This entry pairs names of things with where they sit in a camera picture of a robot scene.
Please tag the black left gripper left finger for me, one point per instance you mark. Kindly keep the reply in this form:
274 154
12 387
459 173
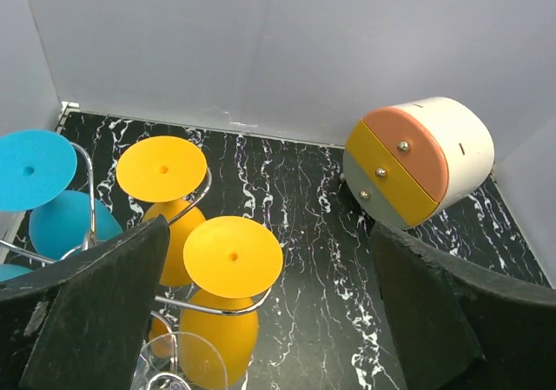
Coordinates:
79 323

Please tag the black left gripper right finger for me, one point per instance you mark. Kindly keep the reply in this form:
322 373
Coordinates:
457 325

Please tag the clear wine glass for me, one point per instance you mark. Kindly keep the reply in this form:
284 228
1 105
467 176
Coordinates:
180 361

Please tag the yellow wine glass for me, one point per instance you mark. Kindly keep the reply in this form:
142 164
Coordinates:
162 171
231 259

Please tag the blue wine glass near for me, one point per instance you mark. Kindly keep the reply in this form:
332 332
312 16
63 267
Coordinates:
11 271

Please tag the blue wine glass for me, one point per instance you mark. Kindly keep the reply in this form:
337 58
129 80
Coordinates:
11 271
44 173

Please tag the blue wine glass far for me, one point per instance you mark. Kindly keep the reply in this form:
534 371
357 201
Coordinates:
44 173

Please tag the round white drawer cabinet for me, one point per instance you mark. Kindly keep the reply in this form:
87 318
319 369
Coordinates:
407 162

